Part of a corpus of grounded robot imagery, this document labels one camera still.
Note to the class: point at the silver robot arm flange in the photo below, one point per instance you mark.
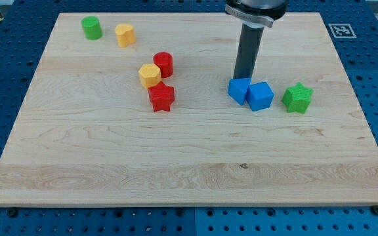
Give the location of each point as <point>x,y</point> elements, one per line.
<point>257,13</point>

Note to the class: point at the red star block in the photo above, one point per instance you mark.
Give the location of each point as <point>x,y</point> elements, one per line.
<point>161,96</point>

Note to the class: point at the blue triangle block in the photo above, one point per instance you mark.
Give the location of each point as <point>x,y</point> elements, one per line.
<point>237,89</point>

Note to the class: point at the yellow hexagon block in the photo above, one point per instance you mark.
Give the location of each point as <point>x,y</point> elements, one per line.
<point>149,75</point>

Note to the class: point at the red cylinder block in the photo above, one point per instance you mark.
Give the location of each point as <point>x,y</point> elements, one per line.
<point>164,61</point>

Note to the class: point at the light wooden board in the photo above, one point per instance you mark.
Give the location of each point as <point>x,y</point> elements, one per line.
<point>86,134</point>

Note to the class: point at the blue cube block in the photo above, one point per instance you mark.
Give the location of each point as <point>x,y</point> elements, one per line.
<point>259,96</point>

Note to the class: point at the black cylindrical pointer rod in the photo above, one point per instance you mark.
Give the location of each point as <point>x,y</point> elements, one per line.
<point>248,48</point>

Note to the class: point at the yellow heart block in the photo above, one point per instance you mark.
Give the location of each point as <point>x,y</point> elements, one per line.
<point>125,34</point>

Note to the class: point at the green star block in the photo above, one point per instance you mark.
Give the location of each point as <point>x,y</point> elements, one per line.
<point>297,98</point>

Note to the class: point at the green cylinder block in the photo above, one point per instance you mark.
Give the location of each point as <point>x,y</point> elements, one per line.
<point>91,27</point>

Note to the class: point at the white fiducial marker tag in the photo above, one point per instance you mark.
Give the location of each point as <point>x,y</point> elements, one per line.
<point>342,31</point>

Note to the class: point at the black bolt front left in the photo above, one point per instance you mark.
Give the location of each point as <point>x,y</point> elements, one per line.
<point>12,212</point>

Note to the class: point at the black bolt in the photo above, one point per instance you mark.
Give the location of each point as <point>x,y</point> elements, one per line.
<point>374,210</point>
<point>12,212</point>

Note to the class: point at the black bolt front right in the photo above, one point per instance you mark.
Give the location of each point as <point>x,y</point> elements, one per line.
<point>374,210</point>

